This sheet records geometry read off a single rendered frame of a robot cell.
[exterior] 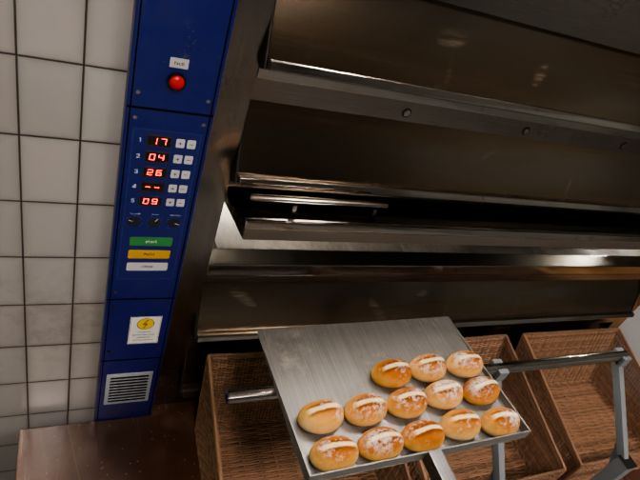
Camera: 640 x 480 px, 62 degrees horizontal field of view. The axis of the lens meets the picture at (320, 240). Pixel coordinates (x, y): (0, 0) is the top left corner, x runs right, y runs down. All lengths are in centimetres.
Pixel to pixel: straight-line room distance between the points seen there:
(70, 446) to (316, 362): 80
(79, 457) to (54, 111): 99
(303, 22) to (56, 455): 128
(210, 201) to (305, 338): 38
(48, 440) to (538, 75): 158
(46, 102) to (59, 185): 18
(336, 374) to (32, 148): 76
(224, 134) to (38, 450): 103
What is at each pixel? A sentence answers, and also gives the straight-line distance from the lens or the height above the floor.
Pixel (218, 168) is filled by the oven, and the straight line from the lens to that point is 117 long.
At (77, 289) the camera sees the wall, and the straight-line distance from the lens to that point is 137.
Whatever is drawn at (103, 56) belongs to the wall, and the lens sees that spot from 103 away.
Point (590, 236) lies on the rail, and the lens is 169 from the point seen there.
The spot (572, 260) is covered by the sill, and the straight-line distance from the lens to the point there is 211.
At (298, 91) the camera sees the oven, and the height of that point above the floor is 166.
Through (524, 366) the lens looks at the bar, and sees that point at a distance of 154.
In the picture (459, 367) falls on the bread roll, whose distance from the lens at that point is 135.
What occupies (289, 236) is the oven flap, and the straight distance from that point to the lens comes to 113.
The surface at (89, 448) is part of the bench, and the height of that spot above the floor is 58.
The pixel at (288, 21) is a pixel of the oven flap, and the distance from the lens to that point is 105.
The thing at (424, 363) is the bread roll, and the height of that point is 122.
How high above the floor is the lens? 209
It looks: 36 degrees down
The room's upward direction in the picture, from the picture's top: 22 degrees clockwise
